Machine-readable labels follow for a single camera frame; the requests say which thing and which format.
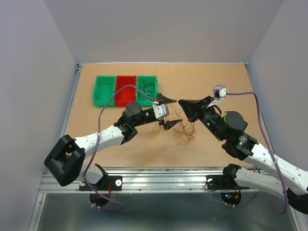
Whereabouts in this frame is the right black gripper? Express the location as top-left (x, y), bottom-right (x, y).
top-left (179, 95), bottom-right (226, 141)

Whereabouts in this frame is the yellow red wire bundle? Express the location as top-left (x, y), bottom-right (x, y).
top-left (148, 92), bottom-right (197, 146)

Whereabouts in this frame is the dark brown wire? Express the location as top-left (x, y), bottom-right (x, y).
top-left (137, 77), bottom-right (156, 101)

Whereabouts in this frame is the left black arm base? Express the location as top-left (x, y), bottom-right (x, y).
top-left (78, 175), bottom-right (123, 192)

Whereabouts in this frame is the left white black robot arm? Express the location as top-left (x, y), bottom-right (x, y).
top-left (44, 93), bottom-right (180, 190)

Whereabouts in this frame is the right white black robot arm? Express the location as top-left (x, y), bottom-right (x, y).
top-left (179, 96), bottom-right (308, 214)

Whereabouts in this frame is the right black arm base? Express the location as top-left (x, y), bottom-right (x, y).
top-left (204, 164), bottom-right (250, 192)

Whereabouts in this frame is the far green plastic bin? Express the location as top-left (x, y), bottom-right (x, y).
top-left (136, 75), bottom-right (158, 107)

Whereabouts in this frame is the green plastic bin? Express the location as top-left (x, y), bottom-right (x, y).
top-left (92, 76), bottom-right (116, 107)
top-left (136, 75), bottom-right (158, 107)

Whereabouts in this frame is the red plastic bin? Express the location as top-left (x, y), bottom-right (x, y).
top-left (115, 76), bottom-right (137, 107)

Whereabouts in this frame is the near green plastic bin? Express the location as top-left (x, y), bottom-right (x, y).
top-left (92, 76), bottom-right (116, 107)

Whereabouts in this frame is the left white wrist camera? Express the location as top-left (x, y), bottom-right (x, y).
top-left (153, 104), bottom-right (169, 120)

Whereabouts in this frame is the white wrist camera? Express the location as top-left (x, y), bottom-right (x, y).
top-left (208, 84), bottom-right (227, 107)
top-left (153, 104), bottom-right (169, 120)

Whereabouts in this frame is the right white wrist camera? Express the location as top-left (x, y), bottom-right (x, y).
top-left (208, 84), bottom-right (227, 107)

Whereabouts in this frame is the aluminium frame rail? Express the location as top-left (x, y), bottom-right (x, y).
top-left (29, 63), bottom-right (305, 231)

